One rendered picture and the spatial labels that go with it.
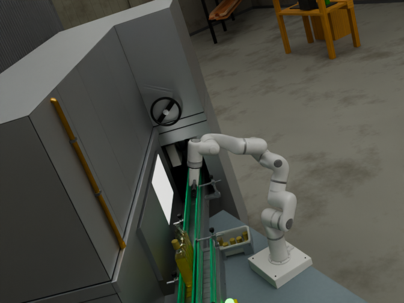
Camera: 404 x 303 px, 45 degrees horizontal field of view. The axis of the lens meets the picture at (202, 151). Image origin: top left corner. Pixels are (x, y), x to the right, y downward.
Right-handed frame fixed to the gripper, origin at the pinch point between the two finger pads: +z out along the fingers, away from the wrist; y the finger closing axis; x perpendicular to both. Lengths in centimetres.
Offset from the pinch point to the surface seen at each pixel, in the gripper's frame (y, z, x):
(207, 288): 20, 46, 9
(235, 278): 1, 54, 25
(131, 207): 7.7, 5.5, -30.8
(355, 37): -585, 30, 262
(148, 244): 16.4, 22.0, -21.9
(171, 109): -98, -9, -16
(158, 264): 14.4, 35.6, -17.0
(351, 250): -89, 98, 124
